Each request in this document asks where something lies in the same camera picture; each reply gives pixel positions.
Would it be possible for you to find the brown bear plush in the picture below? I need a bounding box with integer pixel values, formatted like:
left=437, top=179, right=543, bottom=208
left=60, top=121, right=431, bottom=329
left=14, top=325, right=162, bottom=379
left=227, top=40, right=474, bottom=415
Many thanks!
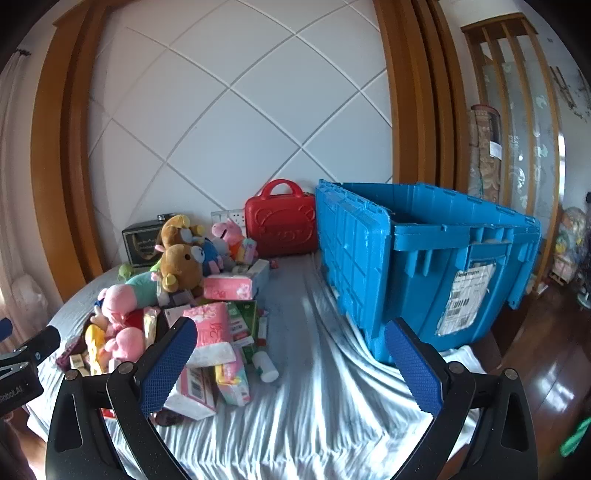
left=154, top=243, right=206, bottom=296

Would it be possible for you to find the black box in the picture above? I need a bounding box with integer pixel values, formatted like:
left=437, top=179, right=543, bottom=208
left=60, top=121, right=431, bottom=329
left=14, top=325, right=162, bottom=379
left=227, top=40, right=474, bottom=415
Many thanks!
left=122, top=220, right=163, bottom=268

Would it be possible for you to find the green plastic bag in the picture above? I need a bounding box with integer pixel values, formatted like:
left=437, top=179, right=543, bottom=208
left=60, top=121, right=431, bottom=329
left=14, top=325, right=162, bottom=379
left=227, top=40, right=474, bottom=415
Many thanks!
left=560, top=415, right=591, bottom=457

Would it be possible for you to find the rolled patterned carpet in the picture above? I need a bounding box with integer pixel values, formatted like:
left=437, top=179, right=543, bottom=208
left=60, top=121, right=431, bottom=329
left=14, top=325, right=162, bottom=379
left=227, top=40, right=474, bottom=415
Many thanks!
left=468, top=104, right=504, bottom=204

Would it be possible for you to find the white bottle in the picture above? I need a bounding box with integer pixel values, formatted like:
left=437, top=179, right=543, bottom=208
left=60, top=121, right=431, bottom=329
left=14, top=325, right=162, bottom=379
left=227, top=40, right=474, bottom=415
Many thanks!
left=252, top=351, right=280, bottom=384

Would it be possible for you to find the wooden glass door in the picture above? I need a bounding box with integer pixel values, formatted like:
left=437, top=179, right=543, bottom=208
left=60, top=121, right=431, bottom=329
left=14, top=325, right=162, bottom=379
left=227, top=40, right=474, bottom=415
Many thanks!
left=462, top=13, right=566, bottom=287

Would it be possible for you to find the blue plastic crate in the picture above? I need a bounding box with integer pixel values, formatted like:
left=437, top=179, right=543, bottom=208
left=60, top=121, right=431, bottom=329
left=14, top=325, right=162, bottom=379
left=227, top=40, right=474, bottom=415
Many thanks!
left=315, top=181, right=542, bottom=365

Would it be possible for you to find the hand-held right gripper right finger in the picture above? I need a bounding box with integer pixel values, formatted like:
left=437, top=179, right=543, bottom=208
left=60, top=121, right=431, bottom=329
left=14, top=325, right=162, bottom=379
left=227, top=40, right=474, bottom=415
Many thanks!
left=384, top=318, right=539, bottom=480

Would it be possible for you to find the red toy suitcase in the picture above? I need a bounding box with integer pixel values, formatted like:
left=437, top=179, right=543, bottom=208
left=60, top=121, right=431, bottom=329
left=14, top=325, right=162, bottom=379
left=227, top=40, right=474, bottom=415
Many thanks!
left=245, top=179, right=319, bottom=257

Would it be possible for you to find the wooden wall trim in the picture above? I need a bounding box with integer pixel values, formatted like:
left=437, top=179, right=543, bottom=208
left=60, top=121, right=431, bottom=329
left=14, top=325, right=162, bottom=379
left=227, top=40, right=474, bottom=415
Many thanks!
left=31, top=0, right=121, bottom=287
left=373, top=0, right=472, bottom=190

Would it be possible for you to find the green carton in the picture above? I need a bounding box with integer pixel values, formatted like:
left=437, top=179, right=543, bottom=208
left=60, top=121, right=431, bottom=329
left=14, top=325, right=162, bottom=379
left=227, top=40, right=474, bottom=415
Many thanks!
left=226, top=300, right=259, bottom=347

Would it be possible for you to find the pink lotus print tissue pack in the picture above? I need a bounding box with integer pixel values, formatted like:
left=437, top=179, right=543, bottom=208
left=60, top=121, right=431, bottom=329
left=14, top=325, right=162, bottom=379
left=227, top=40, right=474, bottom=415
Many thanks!
left=203, top=273, right=256, bottom=303

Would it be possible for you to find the pink barcode label tissue pack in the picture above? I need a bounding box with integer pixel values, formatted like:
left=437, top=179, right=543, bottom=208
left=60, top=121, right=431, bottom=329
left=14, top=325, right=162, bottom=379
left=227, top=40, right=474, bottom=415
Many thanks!
left=164, top=364, right=218, bottom=421

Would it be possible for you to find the yellow plush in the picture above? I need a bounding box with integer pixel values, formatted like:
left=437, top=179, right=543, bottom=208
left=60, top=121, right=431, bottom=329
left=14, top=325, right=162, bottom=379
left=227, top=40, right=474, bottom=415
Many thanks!
left=83, top=323, right=109, bottom=374

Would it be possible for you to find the blue plush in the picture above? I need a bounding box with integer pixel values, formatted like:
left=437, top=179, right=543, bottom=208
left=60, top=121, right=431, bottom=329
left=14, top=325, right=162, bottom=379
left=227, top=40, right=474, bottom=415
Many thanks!
left=201, top=239, right=225, bottom=273

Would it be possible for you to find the colourful toy pile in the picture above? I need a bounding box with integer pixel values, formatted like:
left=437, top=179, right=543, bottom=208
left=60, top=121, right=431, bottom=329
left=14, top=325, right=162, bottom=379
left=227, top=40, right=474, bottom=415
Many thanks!
left=551, top=205, right=591, bottom=287

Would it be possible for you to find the pastel tissue pack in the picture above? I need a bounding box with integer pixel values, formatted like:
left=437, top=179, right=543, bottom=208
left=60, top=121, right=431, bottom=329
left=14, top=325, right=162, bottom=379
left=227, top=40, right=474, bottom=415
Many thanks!
left=215, top=360, right=252, bottom=407

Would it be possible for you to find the pink pig plush red dress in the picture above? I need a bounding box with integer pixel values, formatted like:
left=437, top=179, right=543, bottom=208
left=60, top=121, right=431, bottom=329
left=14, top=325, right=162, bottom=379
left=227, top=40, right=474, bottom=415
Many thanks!
left=90, top=309, right=146, bottom=365

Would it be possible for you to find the pink plush teal dress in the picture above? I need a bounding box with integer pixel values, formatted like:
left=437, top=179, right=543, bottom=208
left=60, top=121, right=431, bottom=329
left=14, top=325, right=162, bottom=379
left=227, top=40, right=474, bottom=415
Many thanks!
left=99, top=272, right=160, bottom=319

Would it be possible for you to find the white power strip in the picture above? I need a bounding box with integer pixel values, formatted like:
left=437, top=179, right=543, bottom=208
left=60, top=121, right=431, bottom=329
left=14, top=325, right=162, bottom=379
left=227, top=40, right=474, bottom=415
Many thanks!
left=211, top=209, right=245, bottom=227

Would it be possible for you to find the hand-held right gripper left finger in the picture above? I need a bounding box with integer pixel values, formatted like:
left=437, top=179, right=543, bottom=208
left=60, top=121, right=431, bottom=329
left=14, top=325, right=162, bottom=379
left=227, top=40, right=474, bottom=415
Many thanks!
left=45, top=316, right=199, bottom=480

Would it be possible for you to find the white curtain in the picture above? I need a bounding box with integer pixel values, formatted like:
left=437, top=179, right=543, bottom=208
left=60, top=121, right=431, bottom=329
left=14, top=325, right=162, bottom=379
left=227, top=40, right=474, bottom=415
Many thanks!
left=0, top=51, right=51, bottom=315

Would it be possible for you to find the pink pig plush orange dress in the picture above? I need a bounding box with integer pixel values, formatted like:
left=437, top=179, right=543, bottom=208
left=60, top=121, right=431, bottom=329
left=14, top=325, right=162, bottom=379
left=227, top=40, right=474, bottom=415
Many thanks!
left=211, top=220, right=245, bottom=252

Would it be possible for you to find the small colourful tissue pack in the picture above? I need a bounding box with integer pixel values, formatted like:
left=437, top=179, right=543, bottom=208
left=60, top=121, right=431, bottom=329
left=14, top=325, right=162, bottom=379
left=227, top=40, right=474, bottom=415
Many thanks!
left=233, top=237, right=258, bottom=265

